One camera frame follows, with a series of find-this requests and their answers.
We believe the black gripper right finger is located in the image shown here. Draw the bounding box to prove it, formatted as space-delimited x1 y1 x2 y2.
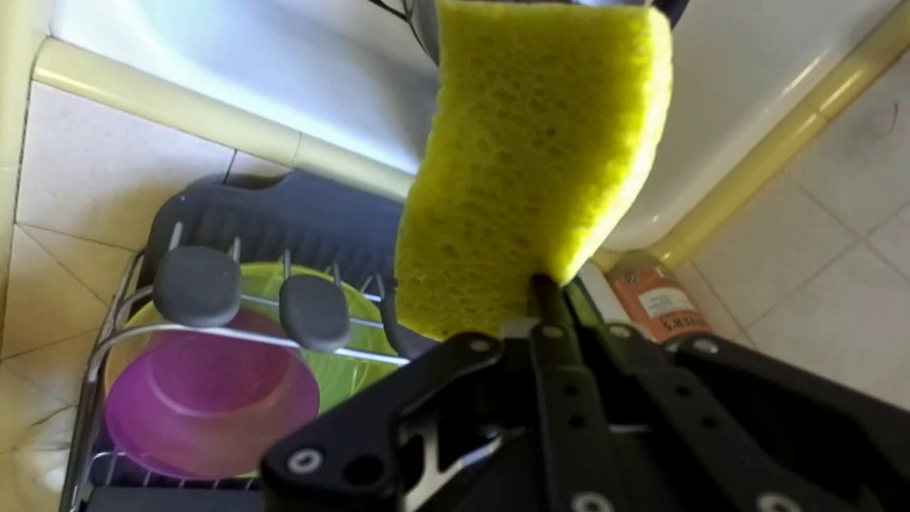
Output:
567 281 910 512

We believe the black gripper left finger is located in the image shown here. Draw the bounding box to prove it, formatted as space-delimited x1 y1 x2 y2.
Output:
260 273 620 512

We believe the yellow sponge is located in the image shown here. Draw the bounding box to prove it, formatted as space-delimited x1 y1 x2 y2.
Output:
394 0 677 343

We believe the dark grey drying rack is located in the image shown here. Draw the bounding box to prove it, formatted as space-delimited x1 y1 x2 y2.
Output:
55 168 431 512

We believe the white ceramic sink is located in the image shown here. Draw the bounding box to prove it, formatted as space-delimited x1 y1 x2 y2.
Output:
52 0 906 252

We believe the green plastic plate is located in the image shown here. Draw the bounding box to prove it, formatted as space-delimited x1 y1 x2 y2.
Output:
108 262 408 414

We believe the bottle with orange label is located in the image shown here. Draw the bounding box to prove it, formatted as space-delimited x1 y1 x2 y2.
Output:
605 249 714 346

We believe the purple plastic bowl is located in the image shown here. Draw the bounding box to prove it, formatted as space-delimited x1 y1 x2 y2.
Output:
99 310 325 480

